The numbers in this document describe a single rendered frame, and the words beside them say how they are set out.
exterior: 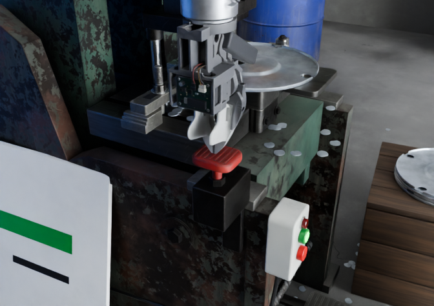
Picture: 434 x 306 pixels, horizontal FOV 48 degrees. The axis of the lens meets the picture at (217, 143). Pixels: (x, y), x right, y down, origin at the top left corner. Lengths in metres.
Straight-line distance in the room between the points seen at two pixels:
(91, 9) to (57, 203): 0.44
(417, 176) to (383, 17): 2.99
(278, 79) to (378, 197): 0.58
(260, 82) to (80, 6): 0.39
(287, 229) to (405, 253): 0.70
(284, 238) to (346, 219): 1.07
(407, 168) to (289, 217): 0.75
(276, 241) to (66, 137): 0.52
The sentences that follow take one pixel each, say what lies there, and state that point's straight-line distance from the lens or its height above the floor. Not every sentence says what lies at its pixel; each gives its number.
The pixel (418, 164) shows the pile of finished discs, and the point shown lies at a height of 0.38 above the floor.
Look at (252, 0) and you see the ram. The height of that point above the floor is 0.91.
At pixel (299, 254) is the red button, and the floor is 0.55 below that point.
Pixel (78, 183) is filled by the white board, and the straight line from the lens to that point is 1.11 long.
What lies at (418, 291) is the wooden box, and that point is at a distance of 1.58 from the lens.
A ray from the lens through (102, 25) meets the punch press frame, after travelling 1.10.
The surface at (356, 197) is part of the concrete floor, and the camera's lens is 2.04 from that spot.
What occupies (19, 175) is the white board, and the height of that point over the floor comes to 0.52.
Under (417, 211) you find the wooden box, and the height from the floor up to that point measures 0.35.
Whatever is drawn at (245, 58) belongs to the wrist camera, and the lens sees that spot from 0.72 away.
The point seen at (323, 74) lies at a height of 0.78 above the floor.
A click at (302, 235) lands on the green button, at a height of 0.59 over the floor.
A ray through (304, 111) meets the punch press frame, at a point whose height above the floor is 0.64.
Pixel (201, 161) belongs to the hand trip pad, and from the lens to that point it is 0.74.
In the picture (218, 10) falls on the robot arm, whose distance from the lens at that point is 0.62.
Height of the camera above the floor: 1.14
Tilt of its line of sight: 29 degrees down
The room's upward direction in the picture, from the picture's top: straight up
